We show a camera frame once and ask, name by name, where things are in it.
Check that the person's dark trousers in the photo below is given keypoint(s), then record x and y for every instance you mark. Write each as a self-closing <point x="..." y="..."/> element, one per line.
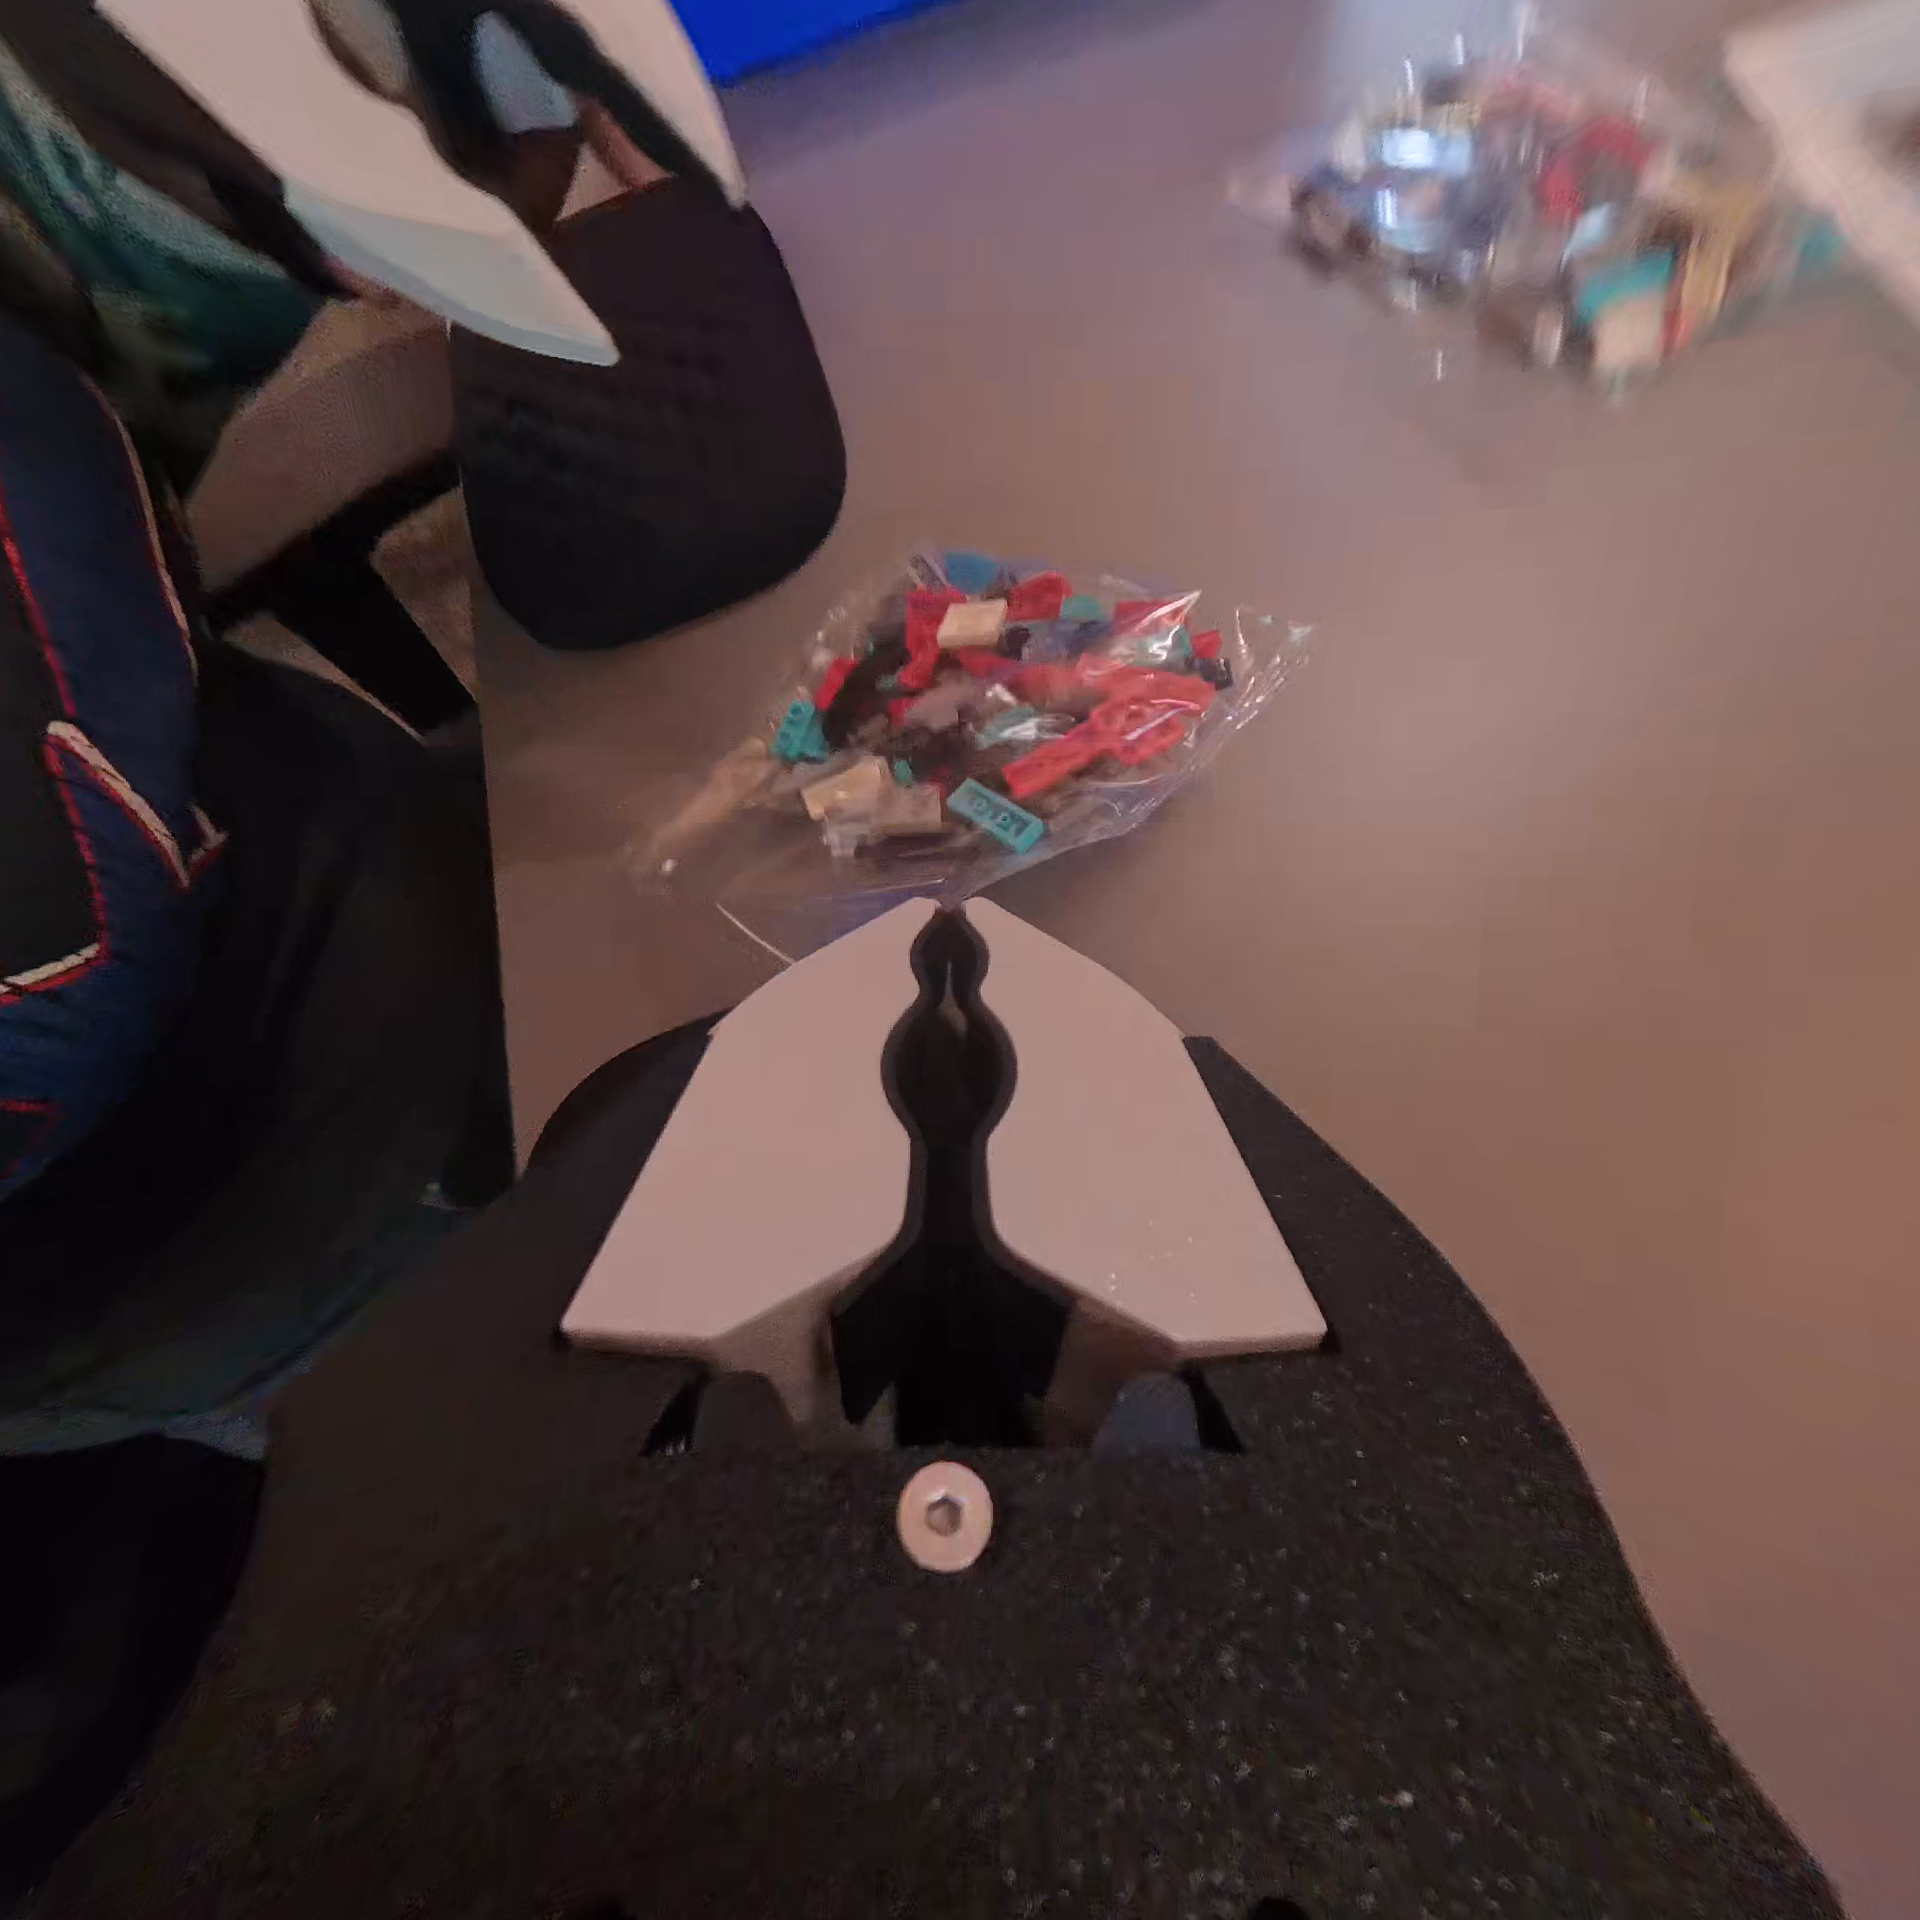
<point x="270" y="1125"/>

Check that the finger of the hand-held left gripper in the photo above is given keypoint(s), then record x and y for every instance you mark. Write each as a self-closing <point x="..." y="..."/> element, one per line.
<point x="375" y="182"/>
<point x="682" y="91"/>

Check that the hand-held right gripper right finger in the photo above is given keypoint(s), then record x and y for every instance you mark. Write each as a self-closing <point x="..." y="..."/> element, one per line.
<point x="1141" y="1172"/>

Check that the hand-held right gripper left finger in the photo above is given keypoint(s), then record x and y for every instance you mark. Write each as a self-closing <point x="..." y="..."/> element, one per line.
<point x="750" y="1172"/>

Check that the person's navy jersey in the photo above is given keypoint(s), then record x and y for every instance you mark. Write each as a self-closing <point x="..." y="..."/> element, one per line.
<point x="107" y="675"/>

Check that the white booklet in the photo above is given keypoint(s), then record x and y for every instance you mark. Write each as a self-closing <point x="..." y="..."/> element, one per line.
<point x="1846" y="107"/>

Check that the clear bag of red bricks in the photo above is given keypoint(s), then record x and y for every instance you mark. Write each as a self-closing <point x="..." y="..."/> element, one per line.
<point x="991" y="705"/>

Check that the blue plastic bin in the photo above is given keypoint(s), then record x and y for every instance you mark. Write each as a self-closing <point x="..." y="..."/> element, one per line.
<point x="781" y="38"/>

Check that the clear bag of mixed bricks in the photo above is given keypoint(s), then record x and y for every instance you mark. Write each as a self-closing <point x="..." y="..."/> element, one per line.
<point x="1560" y="211"/>

